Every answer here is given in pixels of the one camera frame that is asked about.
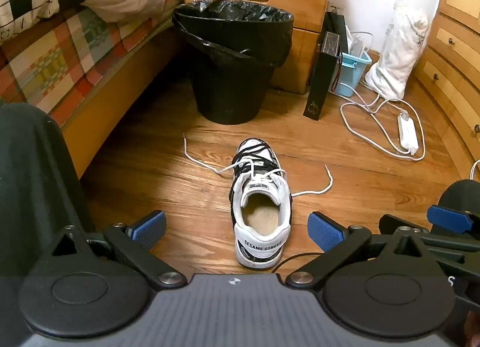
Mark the bed with plaid sheet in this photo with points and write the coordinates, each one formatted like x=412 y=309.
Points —
x=56 y=66

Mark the black paper bag with logo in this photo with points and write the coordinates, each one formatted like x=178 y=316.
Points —
x=322 y=81

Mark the person's left leg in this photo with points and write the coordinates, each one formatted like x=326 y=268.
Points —
x=33 y=182

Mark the person's right leg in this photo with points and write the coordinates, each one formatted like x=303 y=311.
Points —
x=463 y=189

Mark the white flat object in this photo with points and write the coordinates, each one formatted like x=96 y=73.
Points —
x=358 y=45

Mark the geometric patterned box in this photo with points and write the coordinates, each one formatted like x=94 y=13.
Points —
x=332 y=43

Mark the plain black paper bag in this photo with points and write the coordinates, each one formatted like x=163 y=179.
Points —
x=335 y=25

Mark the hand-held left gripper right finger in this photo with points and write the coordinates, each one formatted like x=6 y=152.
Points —
x=324 y=232

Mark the light blue plastic bin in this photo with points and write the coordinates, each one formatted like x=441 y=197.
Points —
x=347 y=77

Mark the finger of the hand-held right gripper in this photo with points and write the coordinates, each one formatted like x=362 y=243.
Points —
x=450 y=246
x=448 y=216

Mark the stuffed white plastic bag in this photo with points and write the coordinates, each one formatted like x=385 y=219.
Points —
x=401 y=51

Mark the wooden dresser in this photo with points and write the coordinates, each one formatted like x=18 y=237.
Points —
x=461 y=43

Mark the person's leg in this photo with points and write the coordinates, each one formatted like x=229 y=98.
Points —
x=33 y=182
x=463 y=189

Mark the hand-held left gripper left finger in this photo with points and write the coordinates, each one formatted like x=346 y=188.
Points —
x=150 y=228

